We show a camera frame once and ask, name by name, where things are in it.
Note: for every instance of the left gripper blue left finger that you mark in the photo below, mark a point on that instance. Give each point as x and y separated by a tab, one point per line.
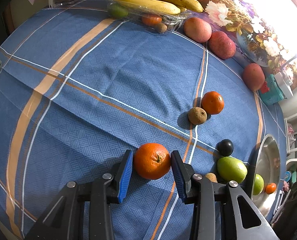
122	172

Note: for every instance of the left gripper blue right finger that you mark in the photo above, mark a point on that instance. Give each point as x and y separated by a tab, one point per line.
182	174

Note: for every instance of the large orange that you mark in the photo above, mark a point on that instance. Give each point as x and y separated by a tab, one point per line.
152	161

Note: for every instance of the small tangerine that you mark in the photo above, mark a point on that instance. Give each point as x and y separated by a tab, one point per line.
212	102
270	188

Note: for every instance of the brown kiwi near green apple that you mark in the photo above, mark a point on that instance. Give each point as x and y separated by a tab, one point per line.
212	177

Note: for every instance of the green apple on cloth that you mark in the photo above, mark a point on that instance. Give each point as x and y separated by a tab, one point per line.
230	168

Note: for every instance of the dark plum on cloth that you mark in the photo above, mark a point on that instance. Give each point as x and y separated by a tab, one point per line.
225	147

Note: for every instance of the brown kiwi near tangerine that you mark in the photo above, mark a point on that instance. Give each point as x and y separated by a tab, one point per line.
197	116

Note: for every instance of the small tangerine on cloth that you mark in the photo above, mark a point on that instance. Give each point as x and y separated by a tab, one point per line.
212	102

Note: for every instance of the green apple in bowl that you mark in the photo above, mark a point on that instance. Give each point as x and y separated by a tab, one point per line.
258	184

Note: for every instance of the round stainless steel bowl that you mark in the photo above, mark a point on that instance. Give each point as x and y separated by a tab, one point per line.
267	164

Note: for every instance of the blue plaid tablecloth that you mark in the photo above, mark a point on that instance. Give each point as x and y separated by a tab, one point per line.
77	89

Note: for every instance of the teal plastic box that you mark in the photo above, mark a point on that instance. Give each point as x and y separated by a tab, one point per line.
270	92

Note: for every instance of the red speckled apple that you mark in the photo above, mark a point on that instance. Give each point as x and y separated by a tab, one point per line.
221	45

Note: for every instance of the pink pale apple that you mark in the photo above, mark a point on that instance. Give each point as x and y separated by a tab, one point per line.
197	29

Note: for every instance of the kiwi in tray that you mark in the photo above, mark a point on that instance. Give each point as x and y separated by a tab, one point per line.
161	28

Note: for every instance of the clear plastic fruit tray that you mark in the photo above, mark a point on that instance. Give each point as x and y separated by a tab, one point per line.
174	22

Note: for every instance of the tangerine in tray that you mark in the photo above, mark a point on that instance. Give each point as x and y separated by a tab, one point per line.
151	19

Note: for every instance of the green fruit in tray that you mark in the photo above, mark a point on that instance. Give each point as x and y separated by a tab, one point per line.
117	11

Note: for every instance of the flower painting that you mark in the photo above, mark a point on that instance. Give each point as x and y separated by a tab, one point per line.
266	30

